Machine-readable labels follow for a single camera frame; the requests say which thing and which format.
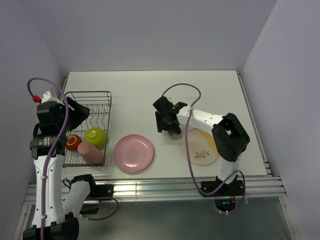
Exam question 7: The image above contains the pink plastic cup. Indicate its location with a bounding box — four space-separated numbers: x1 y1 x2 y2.
77 141 104 164

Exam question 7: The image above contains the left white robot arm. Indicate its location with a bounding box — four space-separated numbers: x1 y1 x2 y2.
22 97 98 240

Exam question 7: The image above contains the orange ceramic mug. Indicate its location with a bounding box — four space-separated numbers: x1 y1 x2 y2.
65 134 82 151

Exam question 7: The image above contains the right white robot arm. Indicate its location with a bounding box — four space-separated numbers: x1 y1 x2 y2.
153 96 250 195

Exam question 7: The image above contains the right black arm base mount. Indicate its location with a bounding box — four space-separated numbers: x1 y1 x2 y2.
199 179 246 216

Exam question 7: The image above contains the pink plastic plate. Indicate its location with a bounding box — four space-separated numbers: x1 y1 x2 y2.
113 134 154 173

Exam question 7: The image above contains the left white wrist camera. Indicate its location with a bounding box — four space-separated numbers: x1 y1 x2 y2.
32 88 63 104

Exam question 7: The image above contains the cream floral plate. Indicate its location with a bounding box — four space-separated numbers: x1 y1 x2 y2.
187 128 220 166

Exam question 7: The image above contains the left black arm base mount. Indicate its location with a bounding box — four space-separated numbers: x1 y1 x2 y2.
62 174 119 221

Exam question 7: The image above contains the aluminium table edge rail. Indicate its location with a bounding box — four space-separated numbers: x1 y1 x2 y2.
24 174 287 205

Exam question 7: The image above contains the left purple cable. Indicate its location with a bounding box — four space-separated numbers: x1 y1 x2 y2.
26 77 120 240

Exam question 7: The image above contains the lime green bowl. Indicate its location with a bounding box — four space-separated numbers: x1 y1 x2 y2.
84 127 107 149

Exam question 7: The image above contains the speckled ceramic small cup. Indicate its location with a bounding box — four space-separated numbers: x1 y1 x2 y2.
168 128 182 141

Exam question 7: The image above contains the wire dish rack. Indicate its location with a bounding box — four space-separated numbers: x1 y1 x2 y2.
63 91 112 168

